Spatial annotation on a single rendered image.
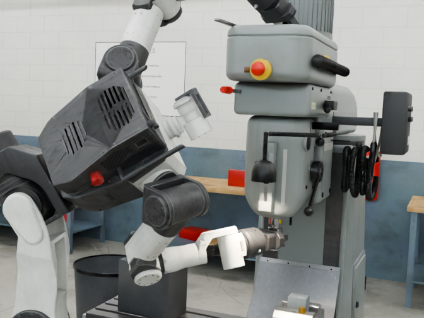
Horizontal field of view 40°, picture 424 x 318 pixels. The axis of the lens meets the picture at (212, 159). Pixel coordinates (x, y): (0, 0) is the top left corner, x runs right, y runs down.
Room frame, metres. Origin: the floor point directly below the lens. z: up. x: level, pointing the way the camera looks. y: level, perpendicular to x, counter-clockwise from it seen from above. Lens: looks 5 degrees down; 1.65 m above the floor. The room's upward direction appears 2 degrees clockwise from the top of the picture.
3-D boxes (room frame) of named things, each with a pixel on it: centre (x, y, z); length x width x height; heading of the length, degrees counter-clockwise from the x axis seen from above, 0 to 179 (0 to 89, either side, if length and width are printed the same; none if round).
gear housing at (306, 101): (1.92, -0.23, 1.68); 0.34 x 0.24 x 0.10; 158
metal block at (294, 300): (1.85, -0.30, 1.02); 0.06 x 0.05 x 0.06; 68
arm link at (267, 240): (1.82, -0.15, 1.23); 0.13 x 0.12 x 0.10; 49
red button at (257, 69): (1.65, -0.12, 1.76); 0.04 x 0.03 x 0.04; 68
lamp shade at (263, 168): (1.67, -0.15, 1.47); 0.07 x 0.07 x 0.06
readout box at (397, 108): (2.04, -0.64, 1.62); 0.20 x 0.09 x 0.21; 158
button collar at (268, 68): (1.67, -0.13, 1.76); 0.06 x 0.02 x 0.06; 68
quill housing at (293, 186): (1.89, -0.22, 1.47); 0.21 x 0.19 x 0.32; 68
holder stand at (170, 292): (2.06, 0.19, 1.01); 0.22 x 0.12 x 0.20; 59
